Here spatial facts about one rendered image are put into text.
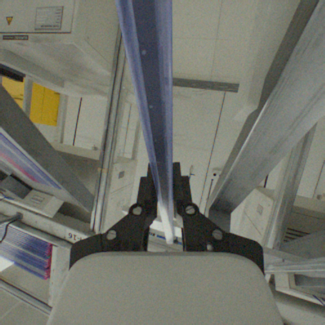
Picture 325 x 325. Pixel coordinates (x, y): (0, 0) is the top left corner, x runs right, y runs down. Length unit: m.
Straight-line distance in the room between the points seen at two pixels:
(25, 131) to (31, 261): 0.74
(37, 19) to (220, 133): 1.81
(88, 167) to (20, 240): 0.48
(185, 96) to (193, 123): 0.36
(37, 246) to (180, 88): 2.03
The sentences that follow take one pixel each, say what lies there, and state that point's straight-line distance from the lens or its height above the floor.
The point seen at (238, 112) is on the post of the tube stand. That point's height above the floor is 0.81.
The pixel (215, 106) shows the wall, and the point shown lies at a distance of 2.11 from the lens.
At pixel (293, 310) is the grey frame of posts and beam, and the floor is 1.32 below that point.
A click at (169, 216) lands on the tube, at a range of 0.18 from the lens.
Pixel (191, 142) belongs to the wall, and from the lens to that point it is 2.04.
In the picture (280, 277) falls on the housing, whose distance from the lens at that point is 0.77.
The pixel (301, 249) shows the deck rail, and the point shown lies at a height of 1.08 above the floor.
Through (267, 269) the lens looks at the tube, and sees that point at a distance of 0.38.
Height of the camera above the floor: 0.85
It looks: 7 degrees up
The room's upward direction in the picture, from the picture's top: 169 degrees counter-clockwise
